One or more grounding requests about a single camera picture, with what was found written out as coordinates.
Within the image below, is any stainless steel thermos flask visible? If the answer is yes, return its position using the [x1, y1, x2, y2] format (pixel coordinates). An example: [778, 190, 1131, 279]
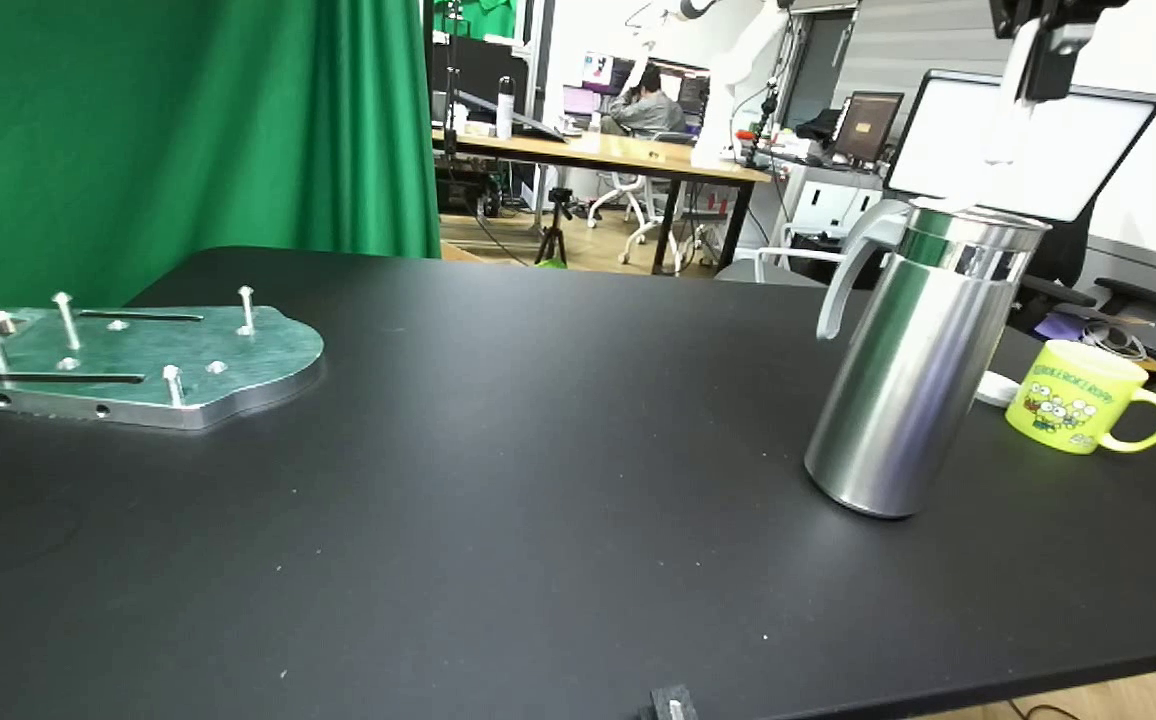
[801, 194, 1053, 518]

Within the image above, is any green curtain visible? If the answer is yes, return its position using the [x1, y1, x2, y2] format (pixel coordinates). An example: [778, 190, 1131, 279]
[0, 0, 446, 331]

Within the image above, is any small black tripod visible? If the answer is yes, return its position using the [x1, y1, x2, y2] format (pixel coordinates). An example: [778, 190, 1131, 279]
[532, 183, 575, 269]

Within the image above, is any seated person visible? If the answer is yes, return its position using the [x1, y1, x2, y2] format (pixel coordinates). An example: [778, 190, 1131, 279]
[597, 61, 714, 144]

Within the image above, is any dark tablet screen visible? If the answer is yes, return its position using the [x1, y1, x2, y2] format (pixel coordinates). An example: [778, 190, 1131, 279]
[827, 86, 910, 172]

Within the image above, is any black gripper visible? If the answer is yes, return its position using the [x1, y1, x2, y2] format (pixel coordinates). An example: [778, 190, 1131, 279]
[988, 0, 1131, 104]

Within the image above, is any black computer monitor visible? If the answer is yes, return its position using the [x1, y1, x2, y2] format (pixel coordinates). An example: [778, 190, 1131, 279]
[429, 34, 532, 131]

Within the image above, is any white bottle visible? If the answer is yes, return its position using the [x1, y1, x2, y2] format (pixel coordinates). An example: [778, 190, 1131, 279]
[492, 76, 520, 144]

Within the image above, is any white office chair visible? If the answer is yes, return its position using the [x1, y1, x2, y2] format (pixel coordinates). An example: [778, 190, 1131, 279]
[749, 194, 862, 291]

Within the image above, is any yellow-green printed mug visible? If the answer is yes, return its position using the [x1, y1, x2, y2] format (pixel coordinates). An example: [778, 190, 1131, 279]
[1003, 335, 1156, 461]

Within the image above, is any black office chair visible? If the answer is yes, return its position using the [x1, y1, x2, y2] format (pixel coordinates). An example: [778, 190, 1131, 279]
[1014, 212, 1103, 335]

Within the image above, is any metal mounting plate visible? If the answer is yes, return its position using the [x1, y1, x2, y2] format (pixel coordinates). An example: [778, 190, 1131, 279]
[0, 298, 328, 434]

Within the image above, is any large white screen on stand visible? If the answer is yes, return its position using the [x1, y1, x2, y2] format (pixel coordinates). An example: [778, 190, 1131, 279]
[883, 66, 1156, 228]

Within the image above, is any small white round object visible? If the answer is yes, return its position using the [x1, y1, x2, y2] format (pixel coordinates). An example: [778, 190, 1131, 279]
[973, 366, 1026, 412]

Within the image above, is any wooden desk with black legs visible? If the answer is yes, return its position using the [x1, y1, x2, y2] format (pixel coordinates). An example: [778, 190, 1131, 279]
[433, 122, 774, 274]

